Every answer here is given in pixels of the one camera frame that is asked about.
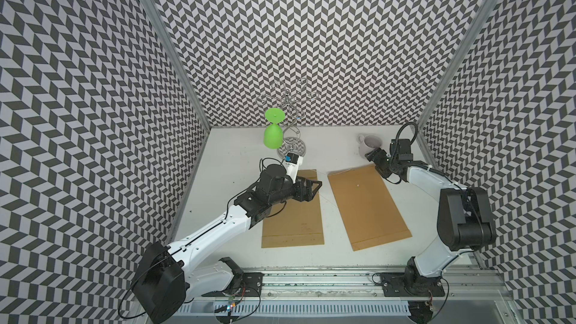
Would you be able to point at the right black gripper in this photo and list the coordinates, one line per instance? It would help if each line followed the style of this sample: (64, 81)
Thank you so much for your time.
(375, 156)

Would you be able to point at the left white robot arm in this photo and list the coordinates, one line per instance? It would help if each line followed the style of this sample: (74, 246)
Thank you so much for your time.
(169, 275)

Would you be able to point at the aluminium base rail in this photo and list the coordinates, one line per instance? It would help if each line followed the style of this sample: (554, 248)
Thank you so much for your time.
(466, 294)

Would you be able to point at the green plastic wine glass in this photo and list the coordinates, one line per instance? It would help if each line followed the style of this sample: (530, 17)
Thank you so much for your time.
(274, 135)

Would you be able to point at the pale pink ceramic mug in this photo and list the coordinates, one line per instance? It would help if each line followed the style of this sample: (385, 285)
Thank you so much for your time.
(367, 143)

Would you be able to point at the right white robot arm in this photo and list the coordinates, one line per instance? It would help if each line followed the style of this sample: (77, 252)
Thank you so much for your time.
(465, 222)

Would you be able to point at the chrome wire glass rack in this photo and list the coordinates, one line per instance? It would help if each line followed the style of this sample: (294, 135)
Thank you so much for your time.
(291, 100)

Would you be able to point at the brown kraft file bag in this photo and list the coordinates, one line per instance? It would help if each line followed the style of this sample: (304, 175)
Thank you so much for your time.
(369, 214)

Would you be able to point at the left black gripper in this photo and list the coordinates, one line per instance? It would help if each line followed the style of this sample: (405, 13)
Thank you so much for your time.
(307, 194)

